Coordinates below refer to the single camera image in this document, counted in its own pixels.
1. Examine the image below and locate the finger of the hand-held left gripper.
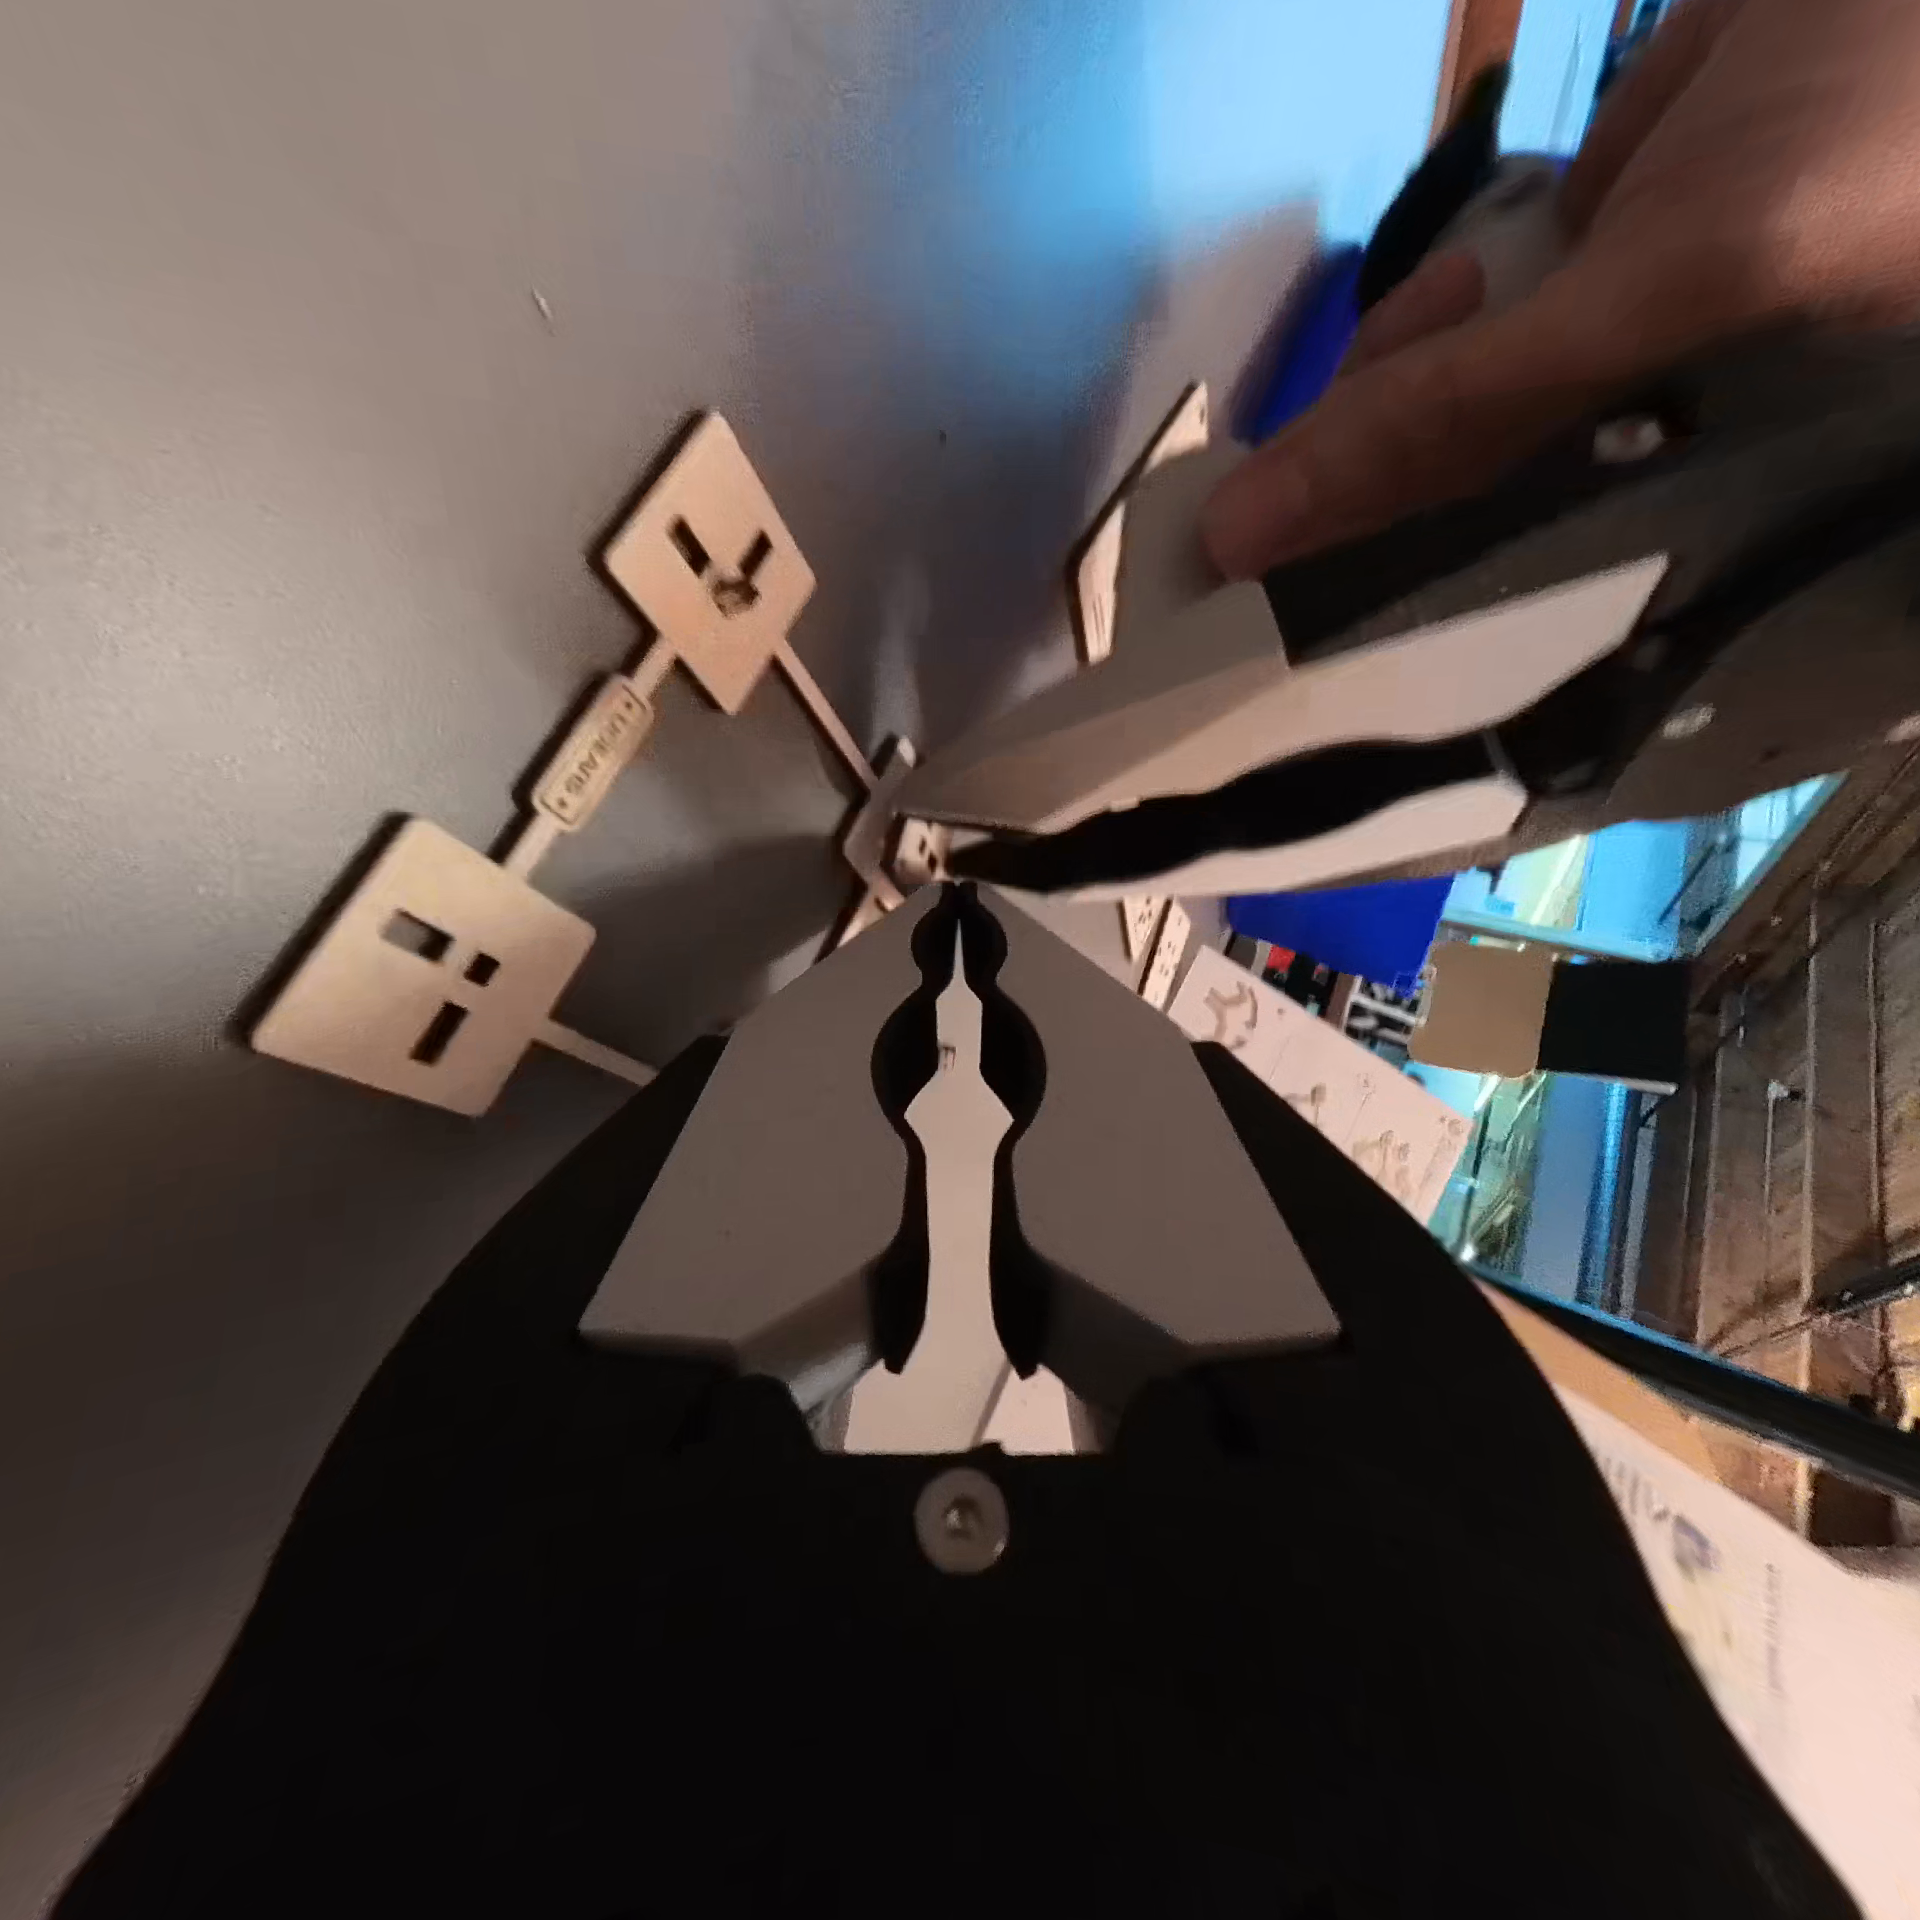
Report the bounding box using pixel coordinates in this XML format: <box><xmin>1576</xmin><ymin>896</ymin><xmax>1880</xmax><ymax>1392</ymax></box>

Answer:
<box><xmin>896</xmin><ymin>554</ymin><xmax>1670</xmax><ymax>836</ymax></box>
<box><xmin>943</xmin><ymin>732</ymin><xmax>1535</xmax><ymax>904</ymax></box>

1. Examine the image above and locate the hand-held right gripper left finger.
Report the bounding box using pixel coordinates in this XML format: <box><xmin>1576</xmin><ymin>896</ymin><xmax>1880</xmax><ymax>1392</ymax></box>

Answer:
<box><xmin>576</xmin><ymin>881</ymin><xmax>963</xmax><ymax>1454</ymax></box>

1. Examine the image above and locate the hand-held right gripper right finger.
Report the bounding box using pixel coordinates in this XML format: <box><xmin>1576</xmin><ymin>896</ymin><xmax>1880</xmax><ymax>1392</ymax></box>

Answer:
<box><xmin>957</xmin><ymin>881</ymin><xmax>1341</xmax><ymax>1454</ymax></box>

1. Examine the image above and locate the wooden four-square connector frame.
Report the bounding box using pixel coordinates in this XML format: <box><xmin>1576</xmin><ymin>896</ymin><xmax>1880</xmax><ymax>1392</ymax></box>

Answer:
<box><xmin>247</xmin><ymin>408</ymin><xmax>969</xmax><ymax>1120</ymax></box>

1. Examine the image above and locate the grey desk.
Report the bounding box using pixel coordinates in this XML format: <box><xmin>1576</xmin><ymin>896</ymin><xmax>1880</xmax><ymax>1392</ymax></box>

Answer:
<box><xmin>0</xmin><ymin>0</ymin><xmax>1448</xmax><ymax>1920</ymax></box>

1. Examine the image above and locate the person's left hand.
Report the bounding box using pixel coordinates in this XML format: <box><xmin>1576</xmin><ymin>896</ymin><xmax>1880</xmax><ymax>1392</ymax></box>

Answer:
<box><xmin>1200</xmin><ymin>0</ymin><xmax>1920</xmax><ymax>588</ymax></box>

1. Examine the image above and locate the blue plastic bin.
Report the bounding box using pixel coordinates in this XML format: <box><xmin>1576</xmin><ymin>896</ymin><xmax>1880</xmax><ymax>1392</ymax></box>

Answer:
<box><xmin>1222</xmin><ymin>878</ymin><xmax>1460</xmax><ymax>985</ymax></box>

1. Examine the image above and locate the beige board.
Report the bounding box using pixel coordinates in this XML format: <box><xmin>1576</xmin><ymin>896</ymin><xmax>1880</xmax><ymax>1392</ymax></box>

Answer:
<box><xmin>1409</xmin><ymin>932</ymin><xmax>1561</xmax><ymax>1079</ymax></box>

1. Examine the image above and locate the white assembly instruction sheet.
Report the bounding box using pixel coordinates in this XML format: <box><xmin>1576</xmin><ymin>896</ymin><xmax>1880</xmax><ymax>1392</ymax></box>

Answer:
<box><xmin>1171</xmin><ymin>944</ymin><xmax>1479</xmax><ymax>1225</ymax></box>

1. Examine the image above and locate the black panel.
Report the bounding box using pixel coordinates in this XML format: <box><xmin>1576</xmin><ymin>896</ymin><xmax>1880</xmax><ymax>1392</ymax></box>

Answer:
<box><xmin>1535</xmin><ymin>960</ymin><xmax>1685</xmax><ymax>1094</ymax></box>

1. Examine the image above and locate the black metal bar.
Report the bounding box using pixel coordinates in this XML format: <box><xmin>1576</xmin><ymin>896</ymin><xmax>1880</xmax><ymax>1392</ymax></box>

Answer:
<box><xmin>1470</xmin><ymin>1260</ymin><xmax>1920</xmax><ymax>1501</ymax></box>

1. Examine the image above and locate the printed sheet with yellow pictures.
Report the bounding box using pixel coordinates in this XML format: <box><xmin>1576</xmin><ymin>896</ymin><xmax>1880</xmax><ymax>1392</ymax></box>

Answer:
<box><xmin>1559</xmin><ymin>1386</ymin><xmax>1920</xmax><ymax>1920</ymax></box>

